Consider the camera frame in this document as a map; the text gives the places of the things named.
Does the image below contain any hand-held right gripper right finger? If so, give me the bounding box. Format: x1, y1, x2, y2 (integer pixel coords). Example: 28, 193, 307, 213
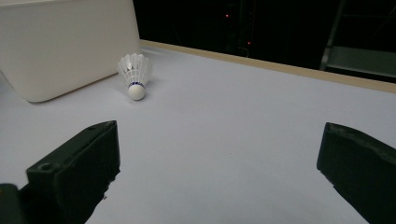
316, 121, 396, 224

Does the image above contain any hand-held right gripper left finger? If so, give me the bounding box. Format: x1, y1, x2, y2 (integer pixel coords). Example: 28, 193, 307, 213
19, 119, 121, 224

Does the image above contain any white shuttlecock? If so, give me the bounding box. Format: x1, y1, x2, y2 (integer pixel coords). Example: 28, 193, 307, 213
117, 52, 153, 102

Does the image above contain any white plastic box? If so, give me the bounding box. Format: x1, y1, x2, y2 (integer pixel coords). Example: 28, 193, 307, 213
0, 0, 143, 104

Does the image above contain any metal stand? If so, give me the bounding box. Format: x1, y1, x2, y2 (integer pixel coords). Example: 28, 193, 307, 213
319, 0, 396, 79

